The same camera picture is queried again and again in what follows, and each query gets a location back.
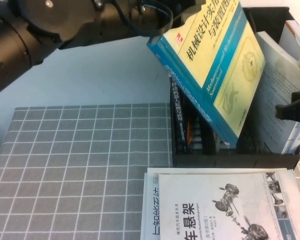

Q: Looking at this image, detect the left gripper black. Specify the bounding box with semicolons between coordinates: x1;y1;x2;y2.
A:
133;0;181;29

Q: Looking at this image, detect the yellow-green mechanical devices book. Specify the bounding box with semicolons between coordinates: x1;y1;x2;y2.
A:
146;0;267;149

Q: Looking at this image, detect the white thin book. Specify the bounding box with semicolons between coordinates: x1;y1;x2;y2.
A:
251;31;300;155

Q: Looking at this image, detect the white book with orange band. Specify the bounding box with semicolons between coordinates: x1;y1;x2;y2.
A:
278;19;300;155

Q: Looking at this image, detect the black plastic book stand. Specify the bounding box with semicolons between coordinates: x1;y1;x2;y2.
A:
169;6;300;169

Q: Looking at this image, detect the black robotics book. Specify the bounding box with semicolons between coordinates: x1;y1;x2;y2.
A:
169;76;191;154

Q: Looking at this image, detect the white car suspension book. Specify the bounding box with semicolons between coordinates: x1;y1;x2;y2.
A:
158;171;300;240

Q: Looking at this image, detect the white book with blue lettering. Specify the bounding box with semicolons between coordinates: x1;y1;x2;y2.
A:
139;166;297;240

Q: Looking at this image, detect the black camera cable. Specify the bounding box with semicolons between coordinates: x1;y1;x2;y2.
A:
113;0;175;38

